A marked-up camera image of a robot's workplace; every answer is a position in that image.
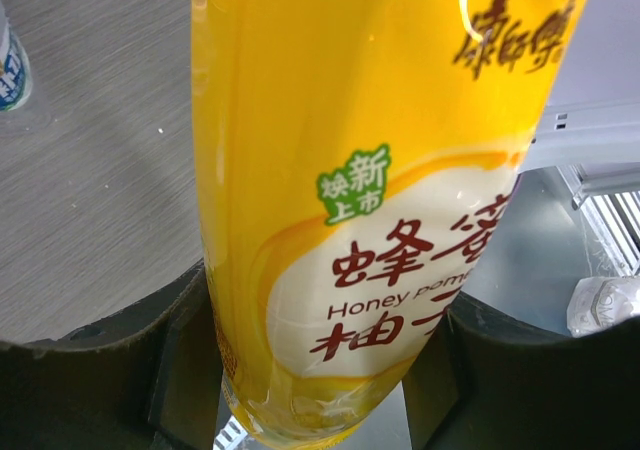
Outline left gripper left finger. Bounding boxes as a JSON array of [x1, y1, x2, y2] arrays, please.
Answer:
[[1, 263, 222, 449]]

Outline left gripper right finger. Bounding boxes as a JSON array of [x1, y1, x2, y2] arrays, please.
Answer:
[[402, 294, 639, 449]]

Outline yellow juice bottle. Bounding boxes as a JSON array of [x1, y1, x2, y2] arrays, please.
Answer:
[[191, 0, 587, 449]]

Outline small blue-label water bottle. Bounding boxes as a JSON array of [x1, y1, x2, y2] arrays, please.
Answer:
[[0, 6, 33, 113]]

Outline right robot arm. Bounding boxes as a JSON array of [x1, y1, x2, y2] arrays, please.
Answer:
[[519, 97, 639, 208]]

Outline crumpled clear plastic bag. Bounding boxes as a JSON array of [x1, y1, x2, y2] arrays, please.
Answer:
[[566, 276, 639, 338]]

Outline white cable duct strip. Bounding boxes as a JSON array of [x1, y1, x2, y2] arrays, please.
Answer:
[[213, 416, 249, 450]]

